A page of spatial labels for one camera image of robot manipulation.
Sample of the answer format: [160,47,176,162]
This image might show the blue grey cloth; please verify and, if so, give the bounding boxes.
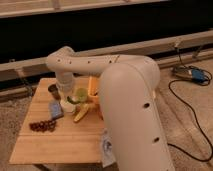
[100,130,116,167]

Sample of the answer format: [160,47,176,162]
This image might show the blue sponge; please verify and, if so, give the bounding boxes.
[49,101,63,119]

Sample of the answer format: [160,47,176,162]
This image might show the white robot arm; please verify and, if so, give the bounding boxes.
[46,47,175,171]

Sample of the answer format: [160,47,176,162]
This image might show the green pepper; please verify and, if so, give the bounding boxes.
[67,96,78,104]

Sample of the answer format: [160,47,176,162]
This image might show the dark brown cup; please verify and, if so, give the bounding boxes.
[48,84,61,100]

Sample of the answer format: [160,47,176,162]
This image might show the yellow banana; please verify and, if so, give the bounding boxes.
[74,104,90,122]

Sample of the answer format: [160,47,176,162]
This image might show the blue power adapter box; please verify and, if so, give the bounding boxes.
[172,64,208,84]

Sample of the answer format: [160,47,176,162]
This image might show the dark red grape bunch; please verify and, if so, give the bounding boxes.
[29,120,56,132]

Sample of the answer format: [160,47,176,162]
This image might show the green lime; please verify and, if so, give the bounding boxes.
[76,88,88,102]

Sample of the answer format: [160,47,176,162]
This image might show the white paper cup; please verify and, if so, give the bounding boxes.
[60,100,76,115]

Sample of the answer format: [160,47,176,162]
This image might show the yellow plastic dish rack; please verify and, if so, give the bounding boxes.
[88,76,99,104]

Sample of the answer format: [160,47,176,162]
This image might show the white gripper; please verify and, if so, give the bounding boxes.
[56,73,75,101]

